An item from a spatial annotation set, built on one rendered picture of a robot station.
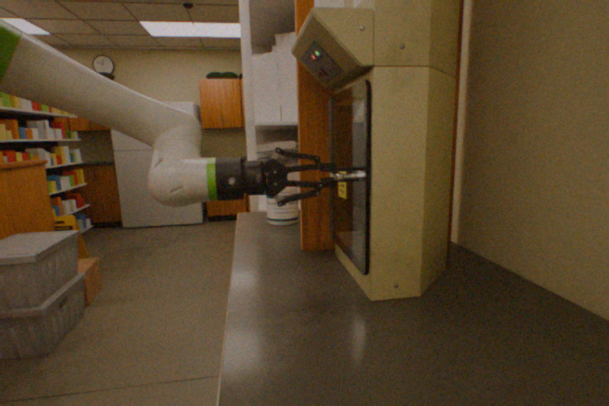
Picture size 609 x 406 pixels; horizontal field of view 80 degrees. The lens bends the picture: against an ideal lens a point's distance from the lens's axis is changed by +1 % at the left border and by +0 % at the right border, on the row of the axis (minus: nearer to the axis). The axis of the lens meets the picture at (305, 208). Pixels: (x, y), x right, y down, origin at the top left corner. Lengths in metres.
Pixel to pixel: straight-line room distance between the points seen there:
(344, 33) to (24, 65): 0.54
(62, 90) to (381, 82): 0.58
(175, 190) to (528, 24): 0.89
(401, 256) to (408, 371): 0.27
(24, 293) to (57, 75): 2.06
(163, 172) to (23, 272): 1.99
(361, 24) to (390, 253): 0.44
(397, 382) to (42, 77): 0.75
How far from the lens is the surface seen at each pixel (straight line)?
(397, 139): 0.75
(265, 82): 2.11
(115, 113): 0.82
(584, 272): 0.96
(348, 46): 0.73
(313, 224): 1.11
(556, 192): 0.98
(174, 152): 0.79
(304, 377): 0.59
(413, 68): 0.77
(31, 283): 2.70
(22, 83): 0.80
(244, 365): 0.62
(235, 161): 0.77
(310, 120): 1.07
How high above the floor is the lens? 1.29
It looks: 11 degrees down
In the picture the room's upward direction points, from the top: 1 degrees counter-clockwise
